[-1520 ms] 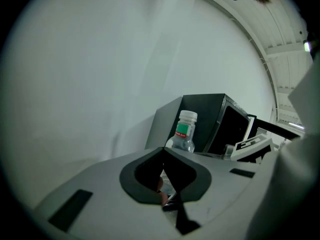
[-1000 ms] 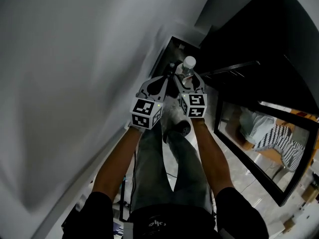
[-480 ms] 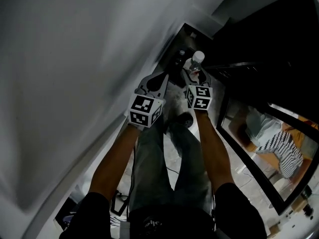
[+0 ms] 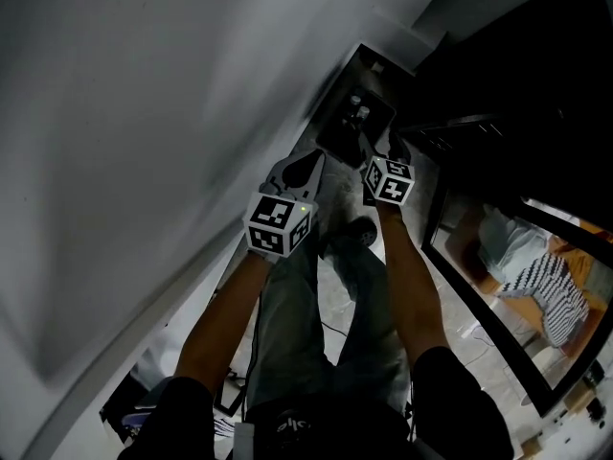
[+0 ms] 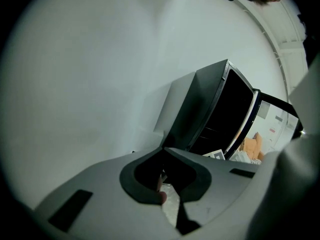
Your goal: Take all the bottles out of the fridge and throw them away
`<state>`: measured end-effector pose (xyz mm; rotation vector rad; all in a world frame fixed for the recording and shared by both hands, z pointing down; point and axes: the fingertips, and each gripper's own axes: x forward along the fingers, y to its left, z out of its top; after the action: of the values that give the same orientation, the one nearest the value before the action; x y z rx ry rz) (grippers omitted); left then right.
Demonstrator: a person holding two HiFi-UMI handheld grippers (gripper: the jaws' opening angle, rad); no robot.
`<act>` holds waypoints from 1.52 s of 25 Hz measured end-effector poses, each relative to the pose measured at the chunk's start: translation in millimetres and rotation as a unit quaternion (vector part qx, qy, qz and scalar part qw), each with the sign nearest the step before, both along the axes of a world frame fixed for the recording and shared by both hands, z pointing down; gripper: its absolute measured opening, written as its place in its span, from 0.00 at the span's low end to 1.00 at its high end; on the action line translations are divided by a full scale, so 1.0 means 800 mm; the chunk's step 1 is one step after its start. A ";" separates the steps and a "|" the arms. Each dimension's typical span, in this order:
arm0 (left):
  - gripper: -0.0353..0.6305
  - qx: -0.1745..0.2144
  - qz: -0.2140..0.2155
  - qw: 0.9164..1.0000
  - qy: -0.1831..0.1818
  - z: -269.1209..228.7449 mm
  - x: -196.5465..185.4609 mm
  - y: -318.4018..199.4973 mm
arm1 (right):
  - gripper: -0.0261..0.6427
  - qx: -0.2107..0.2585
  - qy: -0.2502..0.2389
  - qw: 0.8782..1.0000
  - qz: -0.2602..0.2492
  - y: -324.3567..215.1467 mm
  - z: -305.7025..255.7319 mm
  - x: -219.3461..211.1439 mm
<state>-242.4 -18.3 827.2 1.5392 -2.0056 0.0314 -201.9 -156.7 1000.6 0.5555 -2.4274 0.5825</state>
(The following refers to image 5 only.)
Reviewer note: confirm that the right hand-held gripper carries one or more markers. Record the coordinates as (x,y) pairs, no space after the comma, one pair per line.
(216,155)

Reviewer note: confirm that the glass fridge door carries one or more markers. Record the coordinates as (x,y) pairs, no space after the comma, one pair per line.
(280,101)

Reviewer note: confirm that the red and white wall sign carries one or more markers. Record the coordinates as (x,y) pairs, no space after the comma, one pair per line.
(272,129)

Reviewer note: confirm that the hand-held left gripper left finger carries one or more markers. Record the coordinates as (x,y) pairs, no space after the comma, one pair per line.
(100,184)

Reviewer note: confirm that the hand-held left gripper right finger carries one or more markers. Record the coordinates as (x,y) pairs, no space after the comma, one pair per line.
(225,181)

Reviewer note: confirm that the black mini fridge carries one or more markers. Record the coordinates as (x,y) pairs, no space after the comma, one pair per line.
(190,109)

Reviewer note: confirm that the black white striped blanket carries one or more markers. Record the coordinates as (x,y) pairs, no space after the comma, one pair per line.
(255,161)

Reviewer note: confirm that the person's left hand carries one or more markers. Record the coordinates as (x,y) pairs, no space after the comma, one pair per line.
(162,196)

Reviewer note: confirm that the pale crumpled cloth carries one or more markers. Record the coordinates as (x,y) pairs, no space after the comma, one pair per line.
(240,156)

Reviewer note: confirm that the orange sofa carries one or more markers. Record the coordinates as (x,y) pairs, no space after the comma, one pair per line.
(252,144)

